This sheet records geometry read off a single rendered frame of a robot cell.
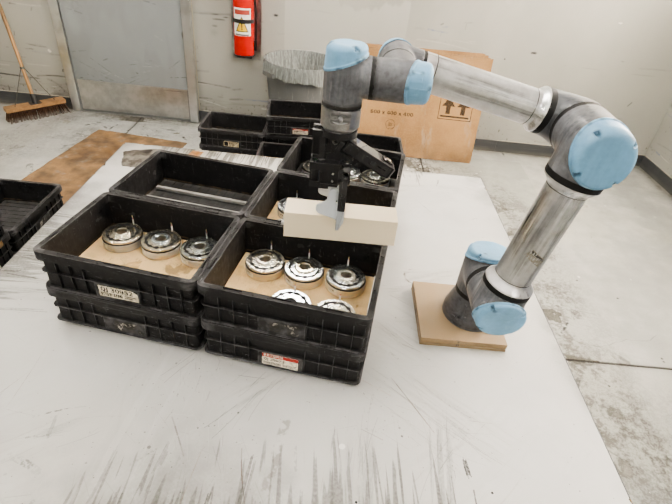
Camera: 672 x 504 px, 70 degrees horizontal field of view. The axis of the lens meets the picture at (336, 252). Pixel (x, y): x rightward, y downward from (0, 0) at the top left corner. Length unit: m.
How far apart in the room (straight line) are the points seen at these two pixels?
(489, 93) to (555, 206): 0.26
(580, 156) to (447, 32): 3.26
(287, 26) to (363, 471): 3.53
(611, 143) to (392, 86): 0.40
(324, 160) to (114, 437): 0.72
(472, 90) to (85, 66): 3.95
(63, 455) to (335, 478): 0.54
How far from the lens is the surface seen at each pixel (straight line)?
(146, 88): 4.51
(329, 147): 0.95
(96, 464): 1.13
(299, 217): 1.01
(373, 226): 1.01
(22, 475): 1.17
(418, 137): 4.08
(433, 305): 1.41
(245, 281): 1.25
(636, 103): 4.84
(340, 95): 0.89
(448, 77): 1.02
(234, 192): 1.64
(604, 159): 0.99
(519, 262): 1.11
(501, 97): 1.06
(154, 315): 1.22
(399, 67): 0.89
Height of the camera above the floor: 1.63
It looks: 36 degrees down
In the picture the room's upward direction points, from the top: 6 degrees clockwise
